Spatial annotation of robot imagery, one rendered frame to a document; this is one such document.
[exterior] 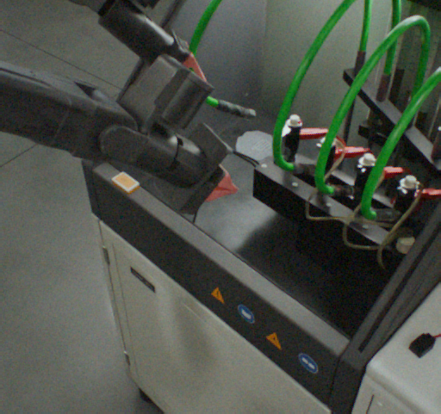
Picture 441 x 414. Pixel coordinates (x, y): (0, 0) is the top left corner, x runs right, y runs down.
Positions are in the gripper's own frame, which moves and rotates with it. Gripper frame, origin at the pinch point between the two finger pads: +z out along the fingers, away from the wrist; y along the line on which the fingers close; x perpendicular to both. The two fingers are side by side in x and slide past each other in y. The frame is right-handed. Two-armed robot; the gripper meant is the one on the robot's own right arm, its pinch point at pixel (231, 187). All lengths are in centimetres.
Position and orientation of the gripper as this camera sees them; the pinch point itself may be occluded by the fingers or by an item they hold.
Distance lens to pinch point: 78.7
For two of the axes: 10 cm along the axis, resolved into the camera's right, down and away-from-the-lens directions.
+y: 6.1, -7.6, -2.0
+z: 5.9, 2.8, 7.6
